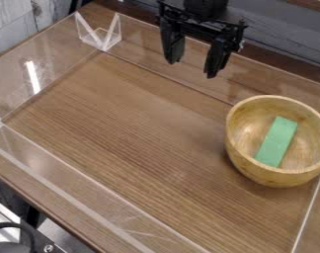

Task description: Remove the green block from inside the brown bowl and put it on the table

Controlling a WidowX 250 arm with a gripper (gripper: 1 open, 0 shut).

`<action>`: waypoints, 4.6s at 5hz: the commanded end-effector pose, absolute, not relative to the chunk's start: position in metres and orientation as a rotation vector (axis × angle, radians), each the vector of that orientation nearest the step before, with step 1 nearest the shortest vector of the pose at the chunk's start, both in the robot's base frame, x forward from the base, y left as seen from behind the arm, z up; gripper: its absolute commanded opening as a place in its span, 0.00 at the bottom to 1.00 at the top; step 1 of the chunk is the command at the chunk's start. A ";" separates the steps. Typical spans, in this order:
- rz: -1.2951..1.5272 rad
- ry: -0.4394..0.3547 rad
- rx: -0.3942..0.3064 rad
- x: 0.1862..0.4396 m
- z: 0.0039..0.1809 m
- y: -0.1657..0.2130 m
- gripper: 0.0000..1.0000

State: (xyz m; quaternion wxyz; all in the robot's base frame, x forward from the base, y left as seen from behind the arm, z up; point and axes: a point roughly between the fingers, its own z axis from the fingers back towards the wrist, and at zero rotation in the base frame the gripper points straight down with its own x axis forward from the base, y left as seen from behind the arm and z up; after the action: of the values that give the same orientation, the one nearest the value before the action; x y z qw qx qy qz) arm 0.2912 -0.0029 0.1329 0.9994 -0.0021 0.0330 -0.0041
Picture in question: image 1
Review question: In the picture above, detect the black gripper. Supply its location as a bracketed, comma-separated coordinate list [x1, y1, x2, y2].
[158, 0, 249, 78]

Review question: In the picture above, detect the green rectangular block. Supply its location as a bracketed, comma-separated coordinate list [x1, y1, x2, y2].
[256, 117, 298, 168]

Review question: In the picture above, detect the brown wooden bowl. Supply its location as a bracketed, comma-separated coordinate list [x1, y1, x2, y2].
[225, 95, 320, 188]

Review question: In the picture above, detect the clear acrylic corner bracket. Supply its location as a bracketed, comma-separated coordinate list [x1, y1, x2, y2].
[74, 12, 122, 51]

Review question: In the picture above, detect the clear acrylic tray wall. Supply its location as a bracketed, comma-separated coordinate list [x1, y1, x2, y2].
[0, 121, 210, 253]

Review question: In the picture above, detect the black metal table frame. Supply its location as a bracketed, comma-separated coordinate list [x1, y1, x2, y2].
[0, 181, 66, 253]

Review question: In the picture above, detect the black cable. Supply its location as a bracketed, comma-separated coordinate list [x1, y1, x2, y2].
[0, 221, 39, 253]

